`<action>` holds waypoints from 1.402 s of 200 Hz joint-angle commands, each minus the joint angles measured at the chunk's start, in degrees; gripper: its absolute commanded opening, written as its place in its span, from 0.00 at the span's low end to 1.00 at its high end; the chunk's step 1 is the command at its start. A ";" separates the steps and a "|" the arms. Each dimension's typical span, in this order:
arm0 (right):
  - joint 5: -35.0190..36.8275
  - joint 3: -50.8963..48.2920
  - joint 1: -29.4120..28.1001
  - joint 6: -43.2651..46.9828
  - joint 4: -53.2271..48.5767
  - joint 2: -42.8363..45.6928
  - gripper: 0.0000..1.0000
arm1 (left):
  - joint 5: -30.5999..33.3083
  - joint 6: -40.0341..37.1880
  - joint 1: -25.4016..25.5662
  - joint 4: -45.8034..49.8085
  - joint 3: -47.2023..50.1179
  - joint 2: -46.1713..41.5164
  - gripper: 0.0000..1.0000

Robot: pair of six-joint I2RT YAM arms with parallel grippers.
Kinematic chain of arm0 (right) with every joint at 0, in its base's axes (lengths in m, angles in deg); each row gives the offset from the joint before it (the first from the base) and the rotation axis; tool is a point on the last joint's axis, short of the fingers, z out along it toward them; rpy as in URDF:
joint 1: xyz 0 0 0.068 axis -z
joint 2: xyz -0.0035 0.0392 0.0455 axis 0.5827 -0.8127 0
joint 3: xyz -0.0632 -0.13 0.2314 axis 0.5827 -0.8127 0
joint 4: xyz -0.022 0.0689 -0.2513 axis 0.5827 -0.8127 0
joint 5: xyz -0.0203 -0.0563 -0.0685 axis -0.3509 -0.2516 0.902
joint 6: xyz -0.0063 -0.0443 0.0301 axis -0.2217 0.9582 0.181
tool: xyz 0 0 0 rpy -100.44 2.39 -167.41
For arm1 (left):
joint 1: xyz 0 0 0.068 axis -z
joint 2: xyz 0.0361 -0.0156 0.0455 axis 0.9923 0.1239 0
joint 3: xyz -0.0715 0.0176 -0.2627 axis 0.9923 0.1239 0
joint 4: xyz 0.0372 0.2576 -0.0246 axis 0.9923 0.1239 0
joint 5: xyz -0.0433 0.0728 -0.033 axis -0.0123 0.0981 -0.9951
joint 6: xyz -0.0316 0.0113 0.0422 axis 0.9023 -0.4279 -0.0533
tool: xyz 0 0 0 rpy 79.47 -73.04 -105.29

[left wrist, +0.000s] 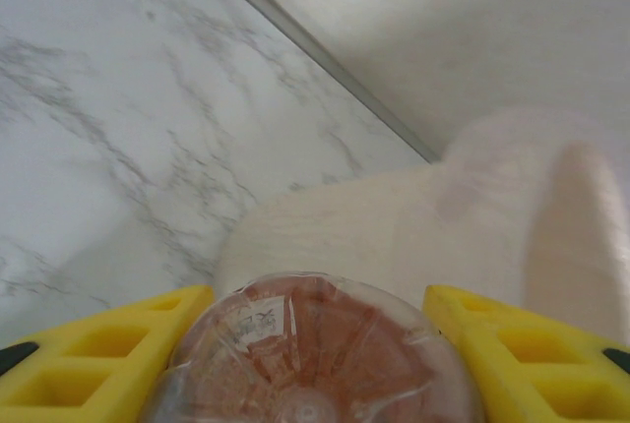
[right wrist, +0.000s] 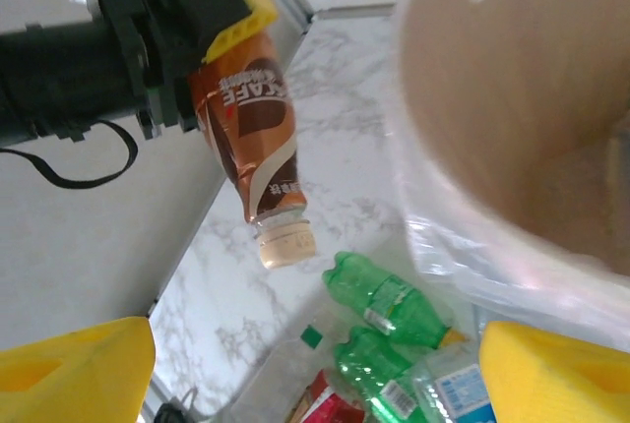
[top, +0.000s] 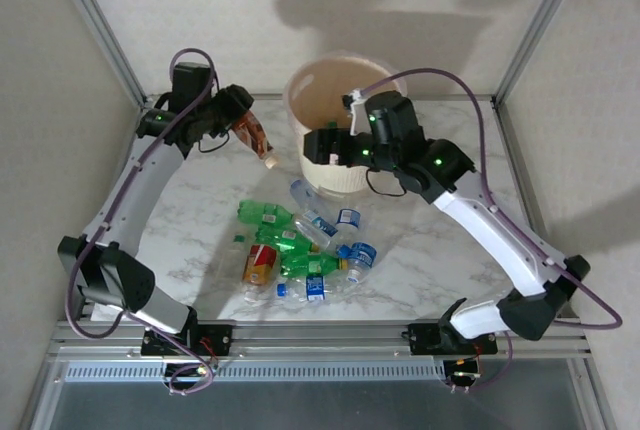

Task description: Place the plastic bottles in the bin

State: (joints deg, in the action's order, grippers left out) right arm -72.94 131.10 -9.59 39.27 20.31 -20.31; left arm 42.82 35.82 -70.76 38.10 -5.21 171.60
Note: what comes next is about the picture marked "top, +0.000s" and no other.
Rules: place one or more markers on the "aluminium extrusion beam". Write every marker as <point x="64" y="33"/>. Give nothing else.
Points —
<point x="320" y="340"/>

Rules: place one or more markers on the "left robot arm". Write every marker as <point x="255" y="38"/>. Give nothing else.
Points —
<point x="135" y="185"/>

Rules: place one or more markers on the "clear bottle with green cap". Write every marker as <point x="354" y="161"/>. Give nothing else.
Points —
<point x="232" y="260"/>

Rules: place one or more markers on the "clear bottle with pale cap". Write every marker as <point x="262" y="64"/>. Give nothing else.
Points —
<point x="302" y="192"/>

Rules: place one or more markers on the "cream plastic bin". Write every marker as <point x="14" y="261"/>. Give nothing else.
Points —
<point x="340" y="180"/>

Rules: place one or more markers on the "aluminium frame post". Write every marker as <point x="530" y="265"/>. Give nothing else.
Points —
<point x="538" y="25"/>
<point x="100" y="25"/>
<point x="40" y="400"/>
<point x="595" y="400"/>

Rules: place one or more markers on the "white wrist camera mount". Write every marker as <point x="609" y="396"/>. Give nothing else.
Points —
<point x="355" y="97"/>

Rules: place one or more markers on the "clear bottle blue label white cap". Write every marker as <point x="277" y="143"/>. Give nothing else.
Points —
<point x="362" y="255"/>

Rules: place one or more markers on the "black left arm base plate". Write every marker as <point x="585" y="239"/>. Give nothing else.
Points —
<point x="220" y="337"/>

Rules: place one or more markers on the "bottle with orange red label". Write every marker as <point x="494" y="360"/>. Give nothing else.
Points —
<point x="257" y="265"/>

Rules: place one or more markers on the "brown tea plastic bottle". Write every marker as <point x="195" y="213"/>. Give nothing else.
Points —
<point x="252" y="135"/>

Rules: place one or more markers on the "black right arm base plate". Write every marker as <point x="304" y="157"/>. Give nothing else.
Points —
<point x="422" y="337"/>

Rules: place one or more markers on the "translucent pink bin liner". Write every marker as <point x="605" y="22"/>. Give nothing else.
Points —
<point x="320" y="95"/>

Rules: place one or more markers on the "clear bottle with blue label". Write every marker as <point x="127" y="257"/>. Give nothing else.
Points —
<point x="320" y="225"/>

